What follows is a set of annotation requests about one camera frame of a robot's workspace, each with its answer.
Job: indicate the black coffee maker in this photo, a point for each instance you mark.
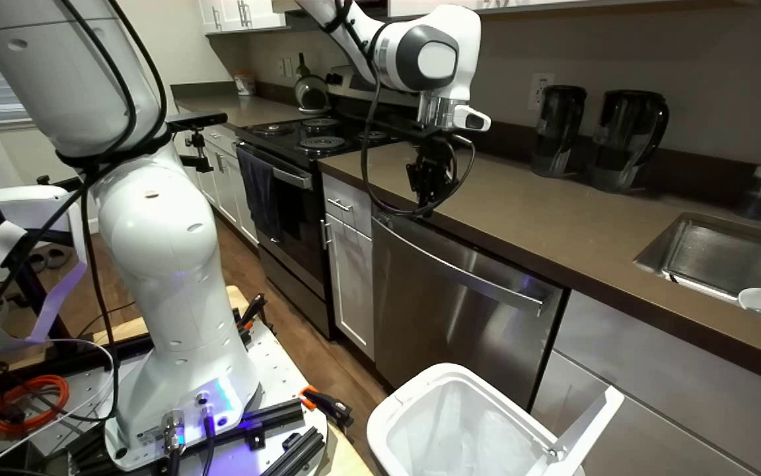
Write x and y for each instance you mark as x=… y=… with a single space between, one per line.
x=627 y=141

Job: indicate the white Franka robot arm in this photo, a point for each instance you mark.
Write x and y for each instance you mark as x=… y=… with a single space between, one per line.
x=170 y=265

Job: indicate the white perforated robot table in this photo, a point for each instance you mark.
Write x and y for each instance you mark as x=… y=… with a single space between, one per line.
x=279 y=360

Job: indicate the narrow grey base cabinet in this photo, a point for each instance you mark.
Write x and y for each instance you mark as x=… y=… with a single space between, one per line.
x=350 y=281

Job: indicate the stainless steel sink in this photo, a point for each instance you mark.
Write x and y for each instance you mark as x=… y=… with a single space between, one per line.
x=724 y=256

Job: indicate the white bin liner bag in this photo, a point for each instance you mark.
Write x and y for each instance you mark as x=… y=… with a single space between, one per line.
x=460 y=437

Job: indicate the black oven range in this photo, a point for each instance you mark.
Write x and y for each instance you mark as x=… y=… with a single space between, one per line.
x=297 y=220

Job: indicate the steel kettle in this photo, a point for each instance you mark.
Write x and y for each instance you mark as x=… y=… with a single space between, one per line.
x=309 y=88

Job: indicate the grey sink base cabinet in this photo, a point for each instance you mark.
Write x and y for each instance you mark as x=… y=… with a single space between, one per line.
x=687 y=407

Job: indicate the white plastic trash bin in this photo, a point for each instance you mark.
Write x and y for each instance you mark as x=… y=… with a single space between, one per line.
x=450 y=425

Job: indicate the white base cabinets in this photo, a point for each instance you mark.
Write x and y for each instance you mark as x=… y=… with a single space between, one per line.
x=222 y=176

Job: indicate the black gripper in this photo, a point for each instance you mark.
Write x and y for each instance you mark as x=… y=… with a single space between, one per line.
x=437 y=163

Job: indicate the black camera bar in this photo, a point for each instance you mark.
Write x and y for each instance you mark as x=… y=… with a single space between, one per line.
x=195 y=120

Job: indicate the dark water filter pitcher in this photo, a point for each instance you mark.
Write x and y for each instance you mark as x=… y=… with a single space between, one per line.
x=559 y=133

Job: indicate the orange black clamp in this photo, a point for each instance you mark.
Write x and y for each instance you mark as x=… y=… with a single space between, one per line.
x=327 y=407
x=252 y=313

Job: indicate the stainless steel dishwasher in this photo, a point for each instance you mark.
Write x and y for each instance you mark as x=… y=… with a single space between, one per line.
x=450 y=334

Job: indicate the wall cabinet over counter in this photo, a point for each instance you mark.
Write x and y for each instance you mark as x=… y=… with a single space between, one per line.
x=575 y=5

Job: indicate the white wall outlet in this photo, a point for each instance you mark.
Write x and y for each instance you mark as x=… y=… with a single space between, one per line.
x=540 y=91

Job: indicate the dark hanging dish towel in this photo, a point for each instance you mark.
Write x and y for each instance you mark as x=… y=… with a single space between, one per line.
x=261 y=195

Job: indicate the white chair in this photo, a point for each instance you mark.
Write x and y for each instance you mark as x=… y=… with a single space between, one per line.
x=28 y=202

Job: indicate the black aluminium rail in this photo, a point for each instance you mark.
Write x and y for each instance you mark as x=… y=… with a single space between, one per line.
x=297 y=450
x=276 y=414

